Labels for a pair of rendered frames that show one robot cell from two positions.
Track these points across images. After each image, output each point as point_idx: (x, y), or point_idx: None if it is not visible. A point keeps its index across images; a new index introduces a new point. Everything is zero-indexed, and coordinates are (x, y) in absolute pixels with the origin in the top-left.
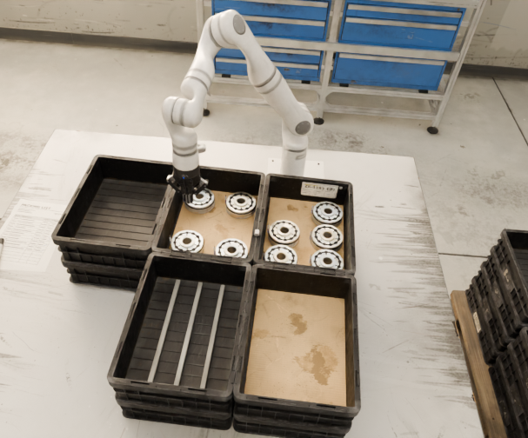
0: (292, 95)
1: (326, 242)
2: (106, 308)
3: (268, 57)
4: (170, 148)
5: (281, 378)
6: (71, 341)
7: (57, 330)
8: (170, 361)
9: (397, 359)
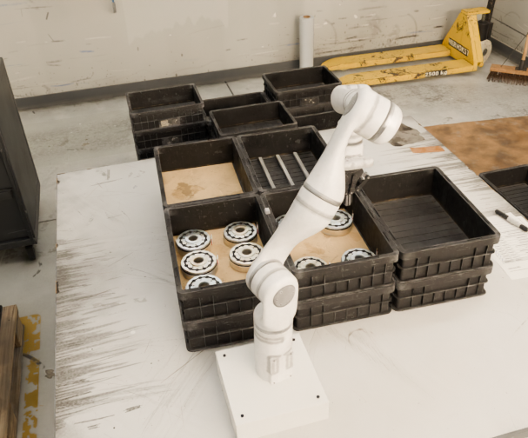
0: (278, 226)
1: (197, 254)
2: None
3: (317, 171)
4: (504, 404)
5: (210, 178)
6: None
7: None
8: (291, 168)
9: (119, 251)
